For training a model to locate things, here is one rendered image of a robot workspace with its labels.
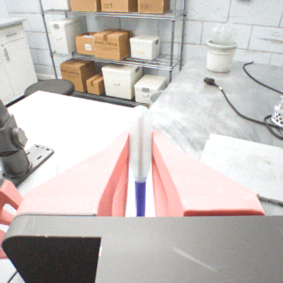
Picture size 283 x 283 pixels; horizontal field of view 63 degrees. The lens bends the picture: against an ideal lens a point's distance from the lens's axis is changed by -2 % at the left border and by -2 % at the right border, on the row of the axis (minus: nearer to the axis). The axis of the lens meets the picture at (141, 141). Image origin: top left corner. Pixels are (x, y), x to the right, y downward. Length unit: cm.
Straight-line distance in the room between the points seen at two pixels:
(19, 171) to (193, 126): 49
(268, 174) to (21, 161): 57
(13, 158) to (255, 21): 231
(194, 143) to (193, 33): 202
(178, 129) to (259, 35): 194
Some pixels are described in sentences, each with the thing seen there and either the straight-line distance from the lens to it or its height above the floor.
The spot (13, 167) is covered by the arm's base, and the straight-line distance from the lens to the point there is 60.
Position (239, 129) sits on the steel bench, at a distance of 77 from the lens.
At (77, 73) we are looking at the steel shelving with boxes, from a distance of 286.
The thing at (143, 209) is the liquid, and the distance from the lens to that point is 16.
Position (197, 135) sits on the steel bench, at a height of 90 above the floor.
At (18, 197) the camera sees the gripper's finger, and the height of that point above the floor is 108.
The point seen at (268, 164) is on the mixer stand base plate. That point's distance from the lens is 65.
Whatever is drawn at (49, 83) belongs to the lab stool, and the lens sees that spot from 186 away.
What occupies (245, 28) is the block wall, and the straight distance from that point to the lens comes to 255.
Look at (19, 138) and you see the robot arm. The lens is 54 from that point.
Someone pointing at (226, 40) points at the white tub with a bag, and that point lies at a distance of 118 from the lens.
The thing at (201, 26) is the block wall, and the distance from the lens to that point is 259.
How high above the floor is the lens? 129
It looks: 36 degrees down
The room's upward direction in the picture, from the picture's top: 1 degrees counter-clockwise
